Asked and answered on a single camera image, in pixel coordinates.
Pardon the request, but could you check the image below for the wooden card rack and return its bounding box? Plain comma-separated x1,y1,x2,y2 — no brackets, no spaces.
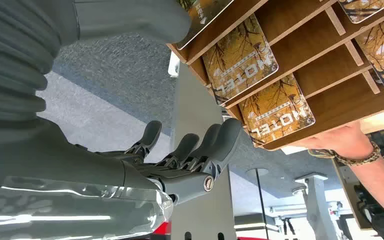
166,0,384,152

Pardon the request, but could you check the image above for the hotel key card, arrow print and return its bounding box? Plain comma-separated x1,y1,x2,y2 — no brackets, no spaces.
176,0,235,51

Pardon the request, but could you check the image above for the red object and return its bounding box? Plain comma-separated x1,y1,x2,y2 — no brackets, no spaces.
150,221,173,237

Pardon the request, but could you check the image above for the ribbed grey right arm sleeve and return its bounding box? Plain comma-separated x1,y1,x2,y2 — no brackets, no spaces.
0,0,81,124

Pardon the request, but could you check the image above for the grey desk side panel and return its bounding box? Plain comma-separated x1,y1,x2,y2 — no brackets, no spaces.
169,62,238,240

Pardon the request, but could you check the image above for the small white box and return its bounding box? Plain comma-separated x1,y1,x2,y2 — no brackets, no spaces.
167,50,182,79

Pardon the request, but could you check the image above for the braided wrist bracelet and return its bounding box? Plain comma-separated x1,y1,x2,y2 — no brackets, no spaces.
307,141,382,167

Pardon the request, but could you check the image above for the white pedestal stand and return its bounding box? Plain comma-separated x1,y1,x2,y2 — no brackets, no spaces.
292,173,339,240

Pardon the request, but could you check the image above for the black equipment with cables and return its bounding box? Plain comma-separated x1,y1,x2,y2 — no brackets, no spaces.
353,127,384,240

